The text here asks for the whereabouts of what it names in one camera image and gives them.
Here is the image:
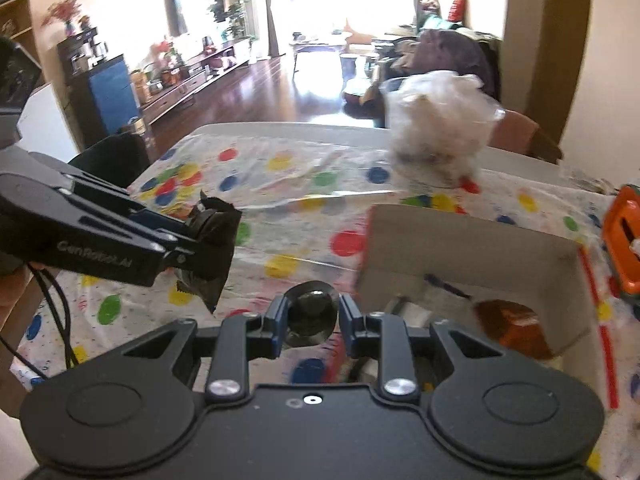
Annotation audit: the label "orange plastic object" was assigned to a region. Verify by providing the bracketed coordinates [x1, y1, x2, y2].
[600, 185, 640, 298]

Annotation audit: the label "blue front cabinet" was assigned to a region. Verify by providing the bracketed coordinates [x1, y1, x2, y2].
[57, 30, 143, 151]

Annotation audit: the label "red-orange chip bag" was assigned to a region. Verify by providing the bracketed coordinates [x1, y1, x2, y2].
[472, 299, 556, 361]

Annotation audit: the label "dark chair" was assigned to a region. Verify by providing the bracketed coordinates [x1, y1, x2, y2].
[67, 132, 151, 188]

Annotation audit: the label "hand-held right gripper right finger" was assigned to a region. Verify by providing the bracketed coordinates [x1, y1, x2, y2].
[337, 294, 506, 403]

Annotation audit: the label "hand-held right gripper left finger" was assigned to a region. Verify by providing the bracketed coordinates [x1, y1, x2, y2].
[122, 292, 293, 401]

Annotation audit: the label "black cable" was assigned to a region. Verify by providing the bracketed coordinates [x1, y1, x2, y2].
[0, 265, 81, 381]

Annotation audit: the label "potted green plant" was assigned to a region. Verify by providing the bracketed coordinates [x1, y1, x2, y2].
[220, 0, 256, 41]

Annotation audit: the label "dark round snack packet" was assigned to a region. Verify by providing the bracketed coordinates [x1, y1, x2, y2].
[282, 280, 341, 348]

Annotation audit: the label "white cardboard box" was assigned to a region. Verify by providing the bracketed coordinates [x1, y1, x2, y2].
[352, 202, 621, 411]

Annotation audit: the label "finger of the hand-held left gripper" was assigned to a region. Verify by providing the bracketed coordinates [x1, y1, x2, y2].
[60, 167, 198, 237]
[152, 232, 201, 272]

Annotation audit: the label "white snack packet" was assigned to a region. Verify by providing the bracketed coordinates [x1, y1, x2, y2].
[385, 295, 436, 331]

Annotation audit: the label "sofa with purple cloth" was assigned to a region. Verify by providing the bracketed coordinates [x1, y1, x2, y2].
[390, 27, 501, 91]

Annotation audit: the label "polka dot tablecloth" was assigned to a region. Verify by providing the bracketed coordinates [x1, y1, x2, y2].
[10, 132, 640, 480]

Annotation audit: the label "red flowers in vase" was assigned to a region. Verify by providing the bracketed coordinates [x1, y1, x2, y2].
[42, 0, 83, 38]

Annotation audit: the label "long wooden television console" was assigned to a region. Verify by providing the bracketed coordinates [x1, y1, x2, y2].
[140, 37, 253, 126]

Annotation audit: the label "white plastic bag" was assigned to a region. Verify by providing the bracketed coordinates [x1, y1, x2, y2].
[382, 70, 503, 188]

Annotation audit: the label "black monitor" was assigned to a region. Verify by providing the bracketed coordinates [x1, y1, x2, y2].
[0, 37, 43, 111]

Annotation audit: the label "low coffee table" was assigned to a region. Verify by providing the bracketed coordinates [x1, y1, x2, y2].
[290, 30, 353, 56]

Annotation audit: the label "flat screen television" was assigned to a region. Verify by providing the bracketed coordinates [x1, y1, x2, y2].
[162, 0, 226, 38]

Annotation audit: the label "brown wooden chair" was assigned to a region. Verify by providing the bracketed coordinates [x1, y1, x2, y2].
[487, 110, 563, 163]

